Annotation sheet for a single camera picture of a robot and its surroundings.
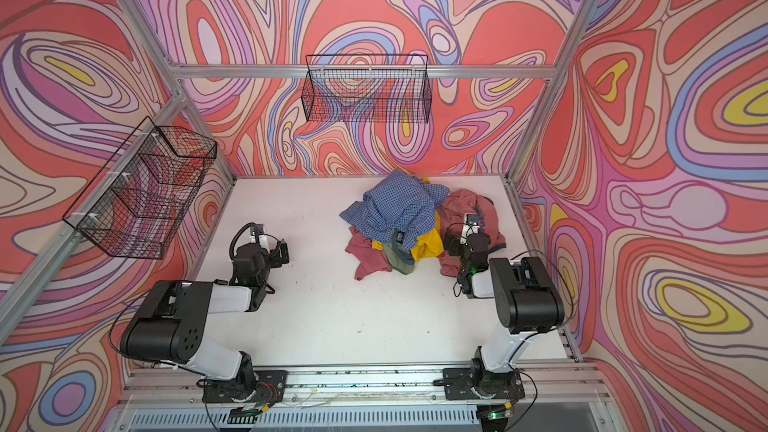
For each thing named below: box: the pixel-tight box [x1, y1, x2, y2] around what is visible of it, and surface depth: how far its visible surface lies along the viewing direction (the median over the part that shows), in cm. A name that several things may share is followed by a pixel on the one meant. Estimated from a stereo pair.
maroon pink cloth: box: [345, 226, 392, 281], surface depth 95 cm
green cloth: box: [384, 232, 415, 275], surface depth 95 cm
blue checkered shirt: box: [340, 170, 450, 250], surface depth 95 cm
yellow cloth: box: [372, 177, 445, 262], surface depth 91 cm
